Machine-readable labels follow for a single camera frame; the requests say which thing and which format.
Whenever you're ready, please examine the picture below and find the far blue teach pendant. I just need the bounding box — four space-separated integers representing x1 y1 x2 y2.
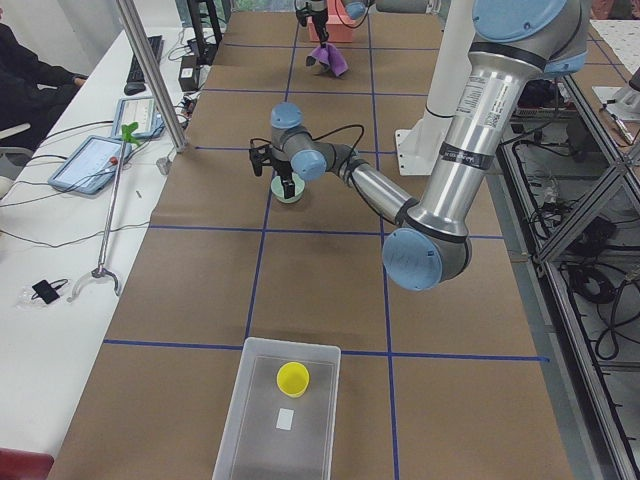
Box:
110 96 164 140

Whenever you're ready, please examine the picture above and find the mint green bowl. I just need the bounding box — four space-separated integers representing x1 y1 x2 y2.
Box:
270 173 305 204

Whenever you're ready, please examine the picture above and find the near blue teach pendant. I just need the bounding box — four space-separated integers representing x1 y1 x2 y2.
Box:
47 135 132 195

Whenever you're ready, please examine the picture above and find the black power adapter box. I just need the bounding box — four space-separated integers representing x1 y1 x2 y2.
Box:
178 54 201 92

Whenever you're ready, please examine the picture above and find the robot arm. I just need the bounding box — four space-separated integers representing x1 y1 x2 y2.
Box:
250 1 591 291

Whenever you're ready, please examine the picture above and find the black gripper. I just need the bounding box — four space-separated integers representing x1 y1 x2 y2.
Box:
311 13 329 48
271 157 297 199

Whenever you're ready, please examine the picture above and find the black keyboard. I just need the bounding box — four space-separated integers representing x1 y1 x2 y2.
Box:
126 34 165 84

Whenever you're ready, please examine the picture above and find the small metal cylinder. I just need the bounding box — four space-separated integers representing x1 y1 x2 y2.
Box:
156 158 171 175

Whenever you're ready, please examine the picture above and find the blue teach pendant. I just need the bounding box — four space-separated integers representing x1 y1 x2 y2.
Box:
47 135 132 195
110 96 164 140

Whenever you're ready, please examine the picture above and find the pink plastic bin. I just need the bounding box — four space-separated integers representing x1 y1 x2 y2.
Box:
307 10 355 43

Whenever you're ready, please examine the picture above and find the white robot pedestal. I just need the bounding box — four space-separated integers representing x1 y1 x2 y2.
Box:
395 0 475 176

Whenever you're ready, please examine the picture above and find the yellow plastic cup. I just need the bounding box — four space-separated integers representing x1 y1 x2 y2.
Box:
276 362 310 398

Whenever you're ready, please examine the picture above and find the clear plastic storage box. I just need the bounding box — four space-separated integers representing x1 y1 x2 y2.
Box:
212 337 341 479

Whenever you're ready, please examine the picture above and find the metal reacher grabber tool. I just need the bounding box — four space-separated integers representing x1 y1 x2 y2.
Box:
66 122 139 303

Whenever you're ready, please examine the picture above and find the small black pouch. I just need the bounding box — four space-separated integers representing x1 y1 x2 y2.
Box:
31 279 69 305

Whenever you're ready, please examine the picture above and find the aluminium frame post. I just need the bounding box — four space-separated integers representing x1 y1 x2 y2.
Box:
116 0 187 153

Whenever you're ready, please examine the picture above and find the seated person in black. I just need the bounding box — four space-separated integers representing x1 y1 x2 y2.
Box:
1 24 87 151

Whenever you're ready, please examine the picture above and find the purple cloth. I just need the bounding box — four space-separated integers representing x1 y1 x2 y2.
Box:
305 42 349 77

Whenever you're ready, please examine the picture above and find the black computer mouse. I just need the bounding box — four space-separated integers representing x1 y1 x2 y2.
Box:
123 82 146 96

